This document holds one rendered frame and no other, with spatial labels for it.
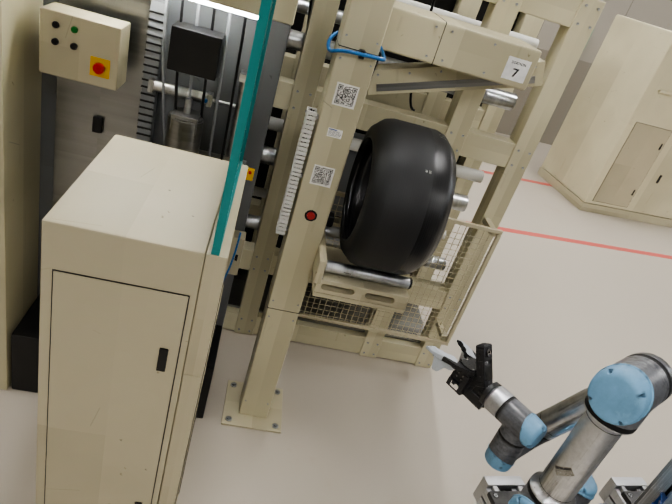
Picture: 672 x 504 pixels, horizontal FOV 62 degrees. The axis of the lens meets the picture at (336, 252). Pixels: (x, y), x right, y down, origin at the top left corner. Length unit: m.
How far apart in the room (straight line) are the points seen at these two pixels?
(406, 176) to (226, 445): 1.39
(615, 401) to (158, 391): 1.08
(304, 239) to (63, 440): 1.01
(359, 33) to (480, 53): 0.54
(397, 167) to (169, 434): 1.06
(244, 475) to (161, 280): 1.31
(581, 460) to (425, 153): 1.04
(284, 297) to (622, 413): 1.34
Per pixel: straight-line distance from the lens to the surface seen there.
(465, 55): 2.20
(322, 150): 1.94
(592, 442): 1.42
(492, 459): 1.61
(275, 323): 2.31
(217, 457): 2.52
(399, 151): 1.89
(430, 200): 1.88
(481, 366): 1.55
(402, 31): 2.13
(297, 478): 2.53
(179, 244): 1.31
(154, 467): 1.80
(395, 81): 2.31
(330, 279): 2.08
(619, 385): 1.32
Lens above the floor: 1.96
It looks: 29 degrees down
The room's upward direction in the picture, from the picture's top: 18 degrees clockwise
